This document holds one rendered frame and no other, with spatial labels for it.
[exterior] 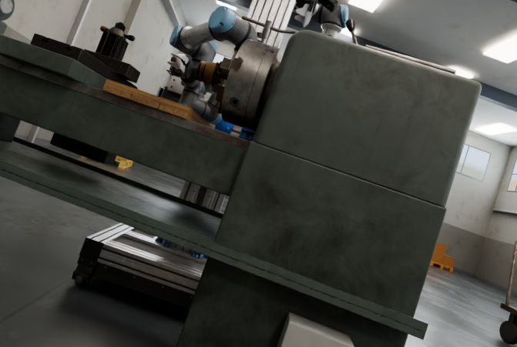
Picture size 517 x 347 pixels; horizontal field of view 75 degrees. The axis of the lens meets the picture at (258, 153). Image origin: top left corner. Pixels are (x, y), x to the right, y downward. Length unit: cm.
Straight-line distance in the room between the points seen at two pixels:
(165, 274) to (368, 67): 129
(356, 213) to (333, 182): 11
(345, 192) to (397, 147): 20
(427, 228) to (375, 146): 27
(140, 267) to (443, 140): 139
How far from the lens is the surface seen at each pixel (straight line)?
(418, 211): 107
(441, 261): 1338
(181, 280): 176
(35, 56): 133
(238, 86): 113
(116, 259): 181
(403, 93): 110
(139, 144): 116
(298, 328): 99
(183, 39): 183
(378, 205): 104
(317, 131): 102
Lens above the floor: 76
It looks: 4 degrees up
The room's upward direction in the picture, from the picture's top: 20 degrees clockwise
